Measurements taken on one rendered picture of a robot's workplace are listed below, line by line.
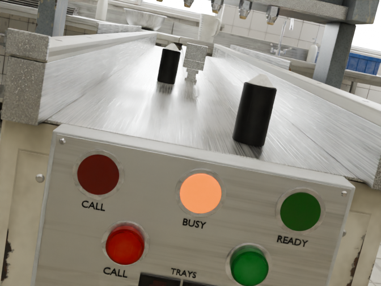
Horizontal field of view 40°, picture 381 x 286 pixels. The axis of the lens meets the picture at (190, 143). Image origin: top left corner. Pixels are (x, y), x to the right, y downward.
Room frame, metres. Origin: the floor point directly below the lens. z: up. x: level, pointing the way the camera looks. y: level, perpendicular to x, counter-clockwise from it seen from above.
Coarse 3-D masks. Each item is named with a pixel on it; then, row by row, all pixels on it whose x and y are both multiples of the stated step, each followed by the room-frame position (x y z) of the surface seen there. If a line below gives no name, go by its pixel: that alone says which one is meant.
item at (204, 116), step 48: (96, 96) 0.58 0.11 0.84; (144, 96) 0.66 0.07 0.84; (192, 96) 0.76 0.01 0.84; (240, 96) 0.90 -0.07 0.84; (0, 144) 0.41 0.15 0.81; (48, 144) 0.41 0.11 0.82; (192, 144) 0.43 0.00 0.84; (240, 144) 0.47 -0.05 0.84; (288, 144) 0.52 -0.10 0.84; (0, 192) 0.41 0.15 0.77; (0, 240) 0.41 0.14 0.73
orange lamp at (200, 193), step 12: (192, 180) 0.38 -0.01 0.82; (204, 180) 0.38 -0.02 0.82; (216, 180) 0.39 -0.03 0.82; (180, 192) 0.38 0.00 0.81; (192, 192) 0.38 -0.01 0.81; (204, 192) 0.39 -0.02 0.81; (216, 192) 0.39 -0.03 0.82; (192, 204) 0.38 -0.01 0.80; (204, 204) 0.39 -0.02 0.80; (216, 204) 0.39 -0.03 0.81
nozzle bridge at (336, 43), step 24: (48, 0) 1.19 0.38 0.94; (264, 0) 1.15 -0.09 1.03; (288, 0) 1.15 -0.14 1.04; (312, 0) 1.16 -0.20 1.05; (336, 0) 1.21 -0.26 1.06; (360, 0) 1.13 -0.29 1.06; (48, 24) 1.19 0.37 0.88; (336, 24) 1.26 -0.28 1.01; (360, 24) 1.20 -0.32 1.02; (336, 48) 1.23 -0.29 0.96; (336, 72) 1.23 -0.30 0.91
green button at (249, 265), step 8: (248, 248) 0.39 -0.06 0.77; (240, 256) 0.38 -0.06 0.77; (248, 256) 0.38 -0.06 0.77; (256, 256) 0.38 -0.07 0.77; (264, 256) 0.39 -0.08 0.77; (232, 264) 0.38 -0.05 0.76; (240, 264) 0.38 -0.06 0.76; (248, 264) 0.38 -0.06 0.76; (256, 264) 0.38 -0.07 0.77; (264, 264) 0.38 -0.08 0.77; (232, 272) 0.38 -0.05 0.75; (240, 272) 0.38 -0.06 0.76; (248, 272) 0.38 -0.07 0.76; (256, 272) 0.38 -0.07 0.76; (264, 272) 0.38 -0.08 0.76; (240, 280) 0.38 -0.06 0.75; (248, 280) 0.38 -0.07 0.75; (256, 280) 0.38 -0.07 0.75
